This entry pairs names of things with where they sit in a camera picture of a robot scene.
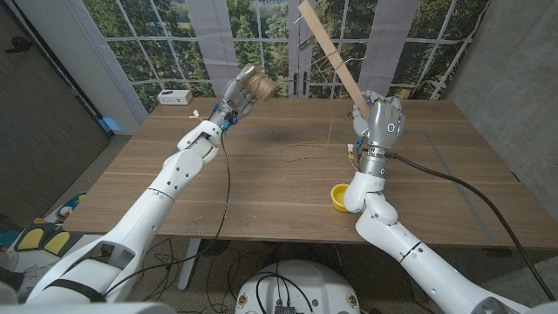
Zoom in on jute thread strand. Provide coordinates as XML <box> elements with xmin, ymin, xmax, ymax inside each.
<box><xmin>278</xmin><ymin>117</ymin><xmax>337</xmax><ymax>163</ymax></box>

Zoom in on white table leg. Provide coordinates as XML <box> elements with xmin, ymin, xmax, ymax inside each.
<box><xmin>177</xmin><ymin>238</ymin><xmax>202</xmax><ymax>291</ymax></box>

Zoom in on yellow plastic cup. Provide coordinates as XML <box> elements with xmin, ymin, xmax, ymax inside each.
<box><xmin>330</xmin><ymin>182</ymin><xmax>352</xmax><ymax>214</ymax></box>

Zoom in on wooden hanger stick with clips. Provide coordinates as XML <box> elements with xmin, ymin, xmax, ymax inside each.
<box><xmin>297</xmin><ymin>0</ymin><xmax>371</xmax><ymax>119</ymax></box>

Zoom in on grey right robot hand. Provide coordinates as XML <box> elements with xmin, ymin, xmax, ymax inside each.
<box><xmin>350</xmin><ymin>90</ymin><xmax>406</xmax><ymax>152</ymax></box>

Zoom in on blue floor object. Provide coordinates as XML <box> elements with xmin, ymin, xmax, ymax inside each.
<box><xmin>98</xmin><ymin>116</ymin><xmax>121</xmax><ymax>133</ymax></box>

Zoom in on black torso cable loop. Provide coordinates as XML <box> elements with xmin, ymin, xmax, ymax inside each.
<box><xmin>255</xmin><ymin>271</ymin><xmax>316</xmax><ymax>314</ymax></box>

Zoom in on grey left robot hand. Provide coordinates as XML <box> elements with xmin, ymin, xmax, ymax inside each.
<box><xmin>219</xmin><ymin>63</ymin><xmax>262</xmax><ymax>119</ymax></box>

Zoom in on printed forest window backdrop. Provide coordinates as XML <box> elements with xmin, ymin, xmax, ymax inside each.
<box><xmin>82</xmin><ymin>0</ymin><xmax>492</xmax><ymax>114</ymax></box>

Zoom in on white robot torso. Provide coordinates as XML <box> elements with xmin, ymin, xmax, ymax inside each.
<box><xmin>234</xmin><ymin>259</ymin><xmax>362</xmax><ymax>314</ymax></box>

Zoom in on yellow and black slippers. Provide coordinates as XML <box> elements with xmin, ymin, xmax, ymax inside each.
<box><xmin>15</xmin><ymin>225</ymin><xmax>71</xmax><ymax>255</ymax></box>

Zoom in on white power strip box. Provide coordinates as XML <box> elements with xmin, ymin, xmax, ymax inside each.
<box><xmin>157</xmin><ymin>89</ymin><xmax>194</xmax><ymax>106</ymax></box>

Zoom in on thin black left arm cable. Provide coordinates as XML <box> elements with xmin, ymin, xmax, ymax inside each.
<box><xmin>103</xmin><ymin>131</ymin><xmax>232</xmax><ymax>296</ymax></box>

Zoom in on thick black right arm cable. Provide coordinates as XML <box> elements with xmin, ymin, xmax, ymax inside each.
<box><xmin>385</xmin><ymin>151</ymin><xmax>557</xmax><ymax>302</ymax></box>

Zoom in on jute twine spool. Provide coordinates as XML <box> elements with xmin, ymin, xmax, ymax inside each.
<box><xmin>243</xmin><ymin>69</ymin><xmax>279</xmax><ymax>103</ymax></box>

